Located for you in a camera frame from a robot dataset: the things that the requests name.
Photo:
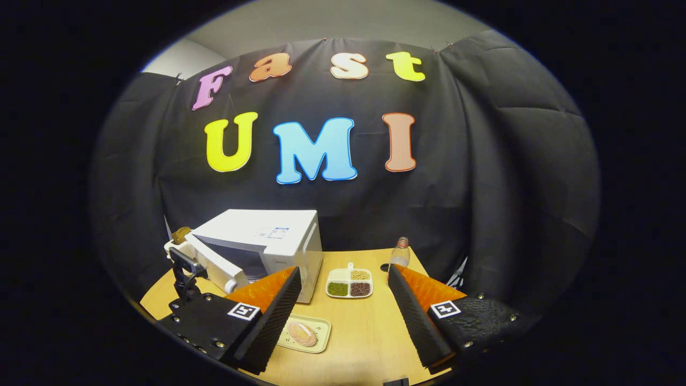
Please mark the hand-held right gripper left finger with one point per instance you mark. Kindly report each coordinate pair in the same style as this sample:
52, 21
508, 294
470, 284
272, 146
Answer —
270, 327

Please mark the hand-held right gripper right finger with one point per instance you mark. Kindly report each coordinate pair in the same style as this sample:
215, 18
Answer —
412, 321

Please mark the sugared bread roll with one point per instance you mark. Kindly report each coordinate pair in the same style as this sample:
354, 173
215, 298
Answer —
303, 333

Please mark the white microwave oven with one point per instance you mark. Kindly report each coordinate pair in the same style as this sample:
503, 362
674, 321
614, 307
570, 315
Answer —
257, 228

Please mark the brown rough lump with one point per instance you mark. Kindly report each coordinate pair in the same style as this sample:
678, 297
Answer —
181, 235

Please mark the cream rectangular plate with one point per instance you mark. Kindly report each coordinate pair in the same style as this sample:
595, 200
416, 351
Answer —
323, 332

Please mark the pile of dark red beans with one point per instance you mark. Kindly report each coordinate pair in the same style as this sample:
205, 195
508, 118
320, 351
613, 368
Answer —
360, 289

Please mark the clear plastic bottle red label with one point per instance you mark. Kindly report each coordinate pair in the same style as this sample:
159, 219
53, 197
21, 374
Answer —
401, 257

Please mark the pile of pale soybeans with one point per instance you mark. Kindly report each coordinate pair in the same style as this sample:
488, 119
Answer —
360, 275

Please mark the pile of green mung beans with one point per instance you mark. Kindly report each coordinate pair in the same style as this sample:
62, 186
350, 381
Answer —
337, 289

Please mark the white divided dish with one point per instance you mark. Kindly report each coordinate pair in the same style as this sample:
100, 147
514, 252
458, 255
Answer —
338, 275

